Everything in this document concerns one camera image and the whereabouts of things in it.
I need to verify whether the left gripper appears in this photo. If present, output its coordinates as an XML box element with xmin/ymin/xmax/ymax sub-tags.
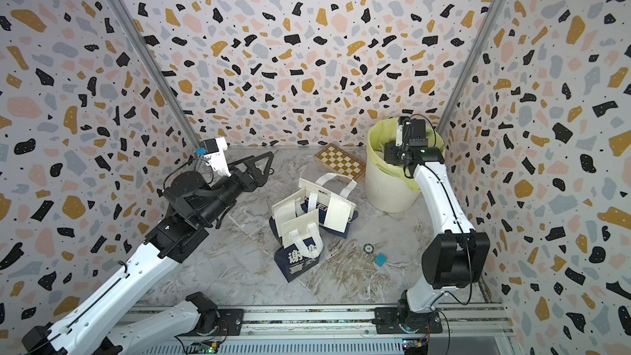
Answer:
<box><xmin>198</xmin><ymin>151</ymin><xmax>272</xmax><ymax>229</ymax></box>

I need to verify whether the wooden chess board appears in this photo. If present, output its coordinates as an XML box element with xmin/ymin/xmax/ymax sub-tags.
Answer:
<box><xmin>315</xmin><ymin>144</ymin><xmax>366</xmax><ymax>181</ymax></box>

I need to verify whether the yellow-green bin liner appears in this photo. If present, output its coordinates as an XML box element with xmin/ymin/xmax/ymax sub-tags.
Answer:
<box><xmin>367</xmin><ymin>114</ymin><xmax>450</xmax><ymax>192</ymax></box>

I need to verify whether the blue white bag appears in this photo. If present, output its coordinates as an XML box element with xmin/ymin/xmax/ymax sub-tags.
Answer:
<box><xmin>270</xmin><ymin>188</ymin><xmax>309</xmax><ymax>247</ymax></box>
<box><xmin>298</xmin><ymin>173</ymin><xmax>358</xmax><ymax>239</ymax></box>

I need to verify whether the green poker chip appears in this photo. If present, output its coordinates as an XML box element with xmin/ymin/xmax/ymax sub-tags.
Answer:
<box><xmin>363</xmin><ymin>243</ymin><xmax>375</xmax><ymax>254</ymax></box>

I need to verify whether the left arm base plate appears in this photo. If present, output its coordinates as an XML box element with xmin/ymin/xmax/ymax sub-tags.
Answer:
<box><xmin>187</xmin><ymin>308</ymin><xmax>245</xmax><ymax>340</ymax></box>

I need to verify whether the white trash bin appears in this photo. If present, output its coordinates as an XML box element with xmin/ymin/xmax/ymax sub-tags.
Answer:
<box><xmin>364</xmin><ymin>119</ymin><xmax>447</xmax><ymax>214</ymax></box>

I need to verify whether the small teal block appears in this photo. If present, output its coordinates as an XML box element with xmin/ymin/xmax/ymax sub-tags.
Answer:
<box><xmin>375</xmin><ymin>254</ymin><xmax>386</xmax><ymax>266</ymax></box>

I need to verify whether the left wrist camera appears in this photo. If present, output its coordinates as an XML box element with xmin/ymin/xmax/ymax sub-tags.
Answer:
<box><xmin>196</xmin><ymin>137</ymin><xmax>231</xmax><ymax>177</ymax></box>

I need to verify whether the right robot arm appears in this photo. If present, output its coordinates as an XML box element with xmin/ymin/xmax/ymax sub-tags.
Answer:
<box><xmin>384</xmin><ymin>116</ymin><xmax>491</xmax><ymax>334</ymax></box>

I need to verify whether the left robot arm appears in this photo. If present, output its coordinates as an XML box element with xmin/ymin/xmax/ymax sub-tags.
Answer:
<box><xmin>22</xmin><ymin>152</ymin><xmax>274</xmax><ymax>354</ymax></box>

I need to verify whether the right white receipt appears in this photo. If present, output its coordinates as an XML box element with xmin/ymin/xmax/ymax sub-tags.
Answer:
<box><xmin>324</xmin><ymin>195</ymin><xmax>356</xmax><ymax>233</ymax></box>

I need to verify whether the front navy bag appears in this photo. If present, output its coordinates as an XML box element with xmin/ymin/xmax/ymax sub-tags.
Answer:
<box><xmin>274</xmin><ymin>210</ymin><xmax>325</xmax><ymax>282</ymax></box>

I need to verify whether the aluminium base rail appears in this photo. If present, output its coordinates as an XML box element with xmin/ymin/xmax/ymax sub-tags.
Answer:
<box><xmin>116</xmin><ymin>303</ymin><xmax>521</xmax><ymax>354</ymax></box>

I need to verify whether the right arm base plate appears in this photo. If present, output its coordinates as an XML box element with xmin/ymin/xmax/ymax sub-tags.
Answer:
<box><xmin>371</xmin><ymin>307</ymin><xmax>443</xmax><ymax>335</ymax></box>

